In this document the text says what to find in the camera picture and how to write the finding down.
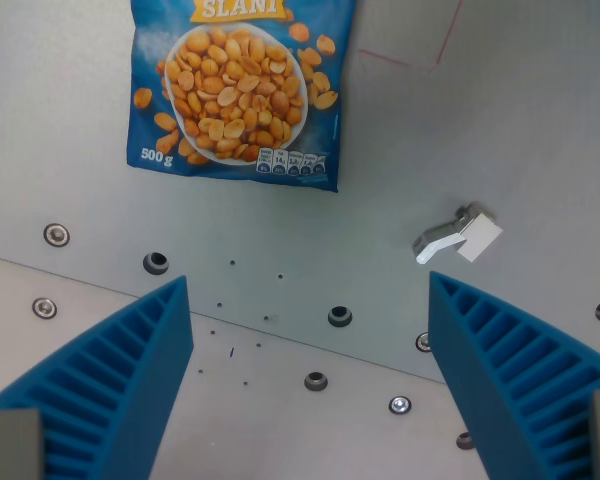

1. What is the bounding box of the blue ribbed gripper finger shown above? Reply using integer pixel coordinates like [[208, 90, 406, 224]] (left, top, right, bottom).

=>
[[0, 274, 195, 480], [427, 270, 600, 480]]

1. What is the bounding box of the blue salted peanuts bag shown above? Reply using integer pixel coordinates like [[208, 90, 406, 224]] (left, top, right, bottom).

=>
[[126, 0, 359, 194]]

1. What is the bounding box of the small grey metal clip part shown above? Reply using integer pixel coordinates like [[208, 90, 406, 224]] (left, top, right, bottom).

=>
[[411, 201, 504, 266]]

